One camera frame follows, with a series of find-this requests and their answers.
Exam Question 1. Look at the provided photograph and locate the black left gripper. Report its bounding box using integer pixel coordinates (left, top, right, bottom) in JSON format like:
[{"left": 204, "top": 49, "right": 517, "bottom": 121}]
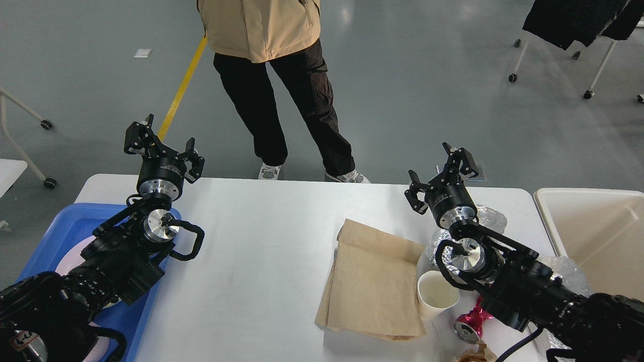
[{"left": 124, "top": 113, "right": 205, "bottom": 200}]

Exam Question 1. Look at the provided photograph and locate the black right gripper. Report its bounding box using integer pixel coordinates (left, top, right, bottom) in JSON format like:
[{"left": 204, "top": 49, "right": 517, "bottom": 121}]
[{"left": 404, "top": 142, "right": 480, "bottom": 229}]

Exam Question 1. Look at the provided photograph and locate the aluminium foil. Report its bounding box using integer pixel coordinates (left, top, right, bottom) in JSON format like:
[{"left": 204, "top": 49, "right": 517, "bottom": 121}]
[{"left": 425, "top": 205, "right": 508, "bottom": 270}]

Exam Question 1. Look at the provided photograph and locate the white paper cup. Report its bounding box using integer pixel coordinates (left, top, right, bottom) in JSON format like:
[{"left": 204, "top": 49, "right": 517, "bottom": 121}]
[{"left": 416, "top": 270, "right": 460, "bottom": 321}]

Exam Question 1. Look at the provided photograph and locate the brown paper bag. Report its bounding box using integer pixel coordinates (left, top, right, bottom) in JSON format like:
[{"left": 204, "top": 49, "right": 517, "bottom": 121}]
[{"left": 314, "top": 219, "right": 426, "bottom": 341}]

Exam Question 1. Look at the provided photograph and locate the pink plate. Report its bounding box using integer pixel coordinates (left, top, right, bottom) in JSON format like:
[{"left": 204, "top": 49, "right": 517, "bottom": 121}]
[{"left": 55, "top": 236, "right": 95, "bottom": 276}]

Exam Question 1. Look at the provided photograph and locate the pink mug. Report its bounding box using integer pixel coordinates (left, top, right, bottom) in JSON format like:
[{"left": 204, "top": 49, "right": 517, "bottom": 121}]
[{"left": 83, "top": 335, "right": 110, "bottom": 362}]

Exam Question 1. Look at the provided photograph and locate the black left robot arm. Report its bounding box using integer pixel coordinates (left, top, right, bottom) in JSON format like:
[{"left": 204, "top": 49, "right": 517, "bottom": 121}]
[{"left": 1, "top": 114, "right": 205, "bottom": 361}]

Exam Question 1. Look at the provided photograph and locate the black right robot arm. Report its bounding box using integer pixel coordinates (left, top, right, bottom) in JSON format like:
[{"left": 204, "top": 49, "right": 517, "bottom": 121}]
[{"left": 405, "top": 142, "right": 643, "bottom": 361}]

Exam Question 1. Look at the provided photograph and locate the right metal floor plate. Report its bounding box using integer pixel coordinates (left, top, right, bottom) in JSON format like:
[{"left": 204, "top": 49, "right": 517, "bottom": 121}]
[{"left": 468, "top": 165, "right": 488, "bottom": 183}]

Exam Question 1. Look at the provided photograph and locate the blue plastic tray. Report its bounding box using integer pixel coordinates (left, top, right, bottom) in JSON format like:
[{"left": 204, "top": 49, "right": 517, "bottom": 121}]
[{"left": 16, "top": 203, "right": 161, "bottom": 361}]

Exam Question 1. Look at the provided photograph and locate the person in beige jacket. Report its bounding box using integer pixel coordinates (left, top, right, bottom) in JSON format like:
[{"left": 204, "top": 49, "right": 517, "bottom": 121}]
[{"left": 196, "top": 1, "right": 369, "bottom": 184}]

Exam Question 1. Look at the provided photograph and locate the crushed pink can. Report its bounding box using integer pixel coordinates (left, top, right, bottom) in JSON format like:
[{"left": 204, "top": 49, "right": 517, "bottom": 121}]
[{"left": 452, "top": 295, "right": 494, "bottom": 344}]

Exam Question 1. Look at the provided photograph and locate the white rolling table left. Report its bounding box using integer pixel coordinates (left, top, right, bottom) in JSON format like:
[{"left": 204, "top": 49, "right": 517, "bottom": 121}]
[{"left": 0, "top": 88, "right": 57, "bottom": 199}]

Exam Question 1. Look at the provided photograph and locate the beige plastic bin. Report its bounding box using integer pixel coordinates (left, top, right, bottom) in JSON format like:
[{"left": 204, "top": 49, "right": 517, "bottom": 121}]
[{"left": 534, "top": 188, "right": 643, "bottom": 300}]

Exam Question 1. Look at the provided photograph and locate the white office chair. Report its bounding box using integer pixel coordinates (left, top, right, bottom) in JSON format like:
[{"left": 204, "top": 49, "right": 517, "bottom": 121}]
[{"left": 508, "top": 31, "right": 619, "bottom": 100}]

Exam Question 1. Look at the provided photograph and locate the brown paper scrap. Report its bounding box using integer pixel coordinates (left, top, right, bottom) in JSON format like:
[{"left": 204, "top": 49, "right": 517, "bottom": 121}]
[{"left": 452, "top": 340, "right": 498, "bottom": 361}]

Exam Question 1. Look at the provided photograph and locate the black jacket on chair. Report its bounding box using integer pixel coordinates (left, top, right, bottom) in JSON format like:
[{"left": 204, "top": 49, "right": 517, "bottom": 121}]
[{"left": 522, "top": 1, "right": 643, "bottom": 50}]

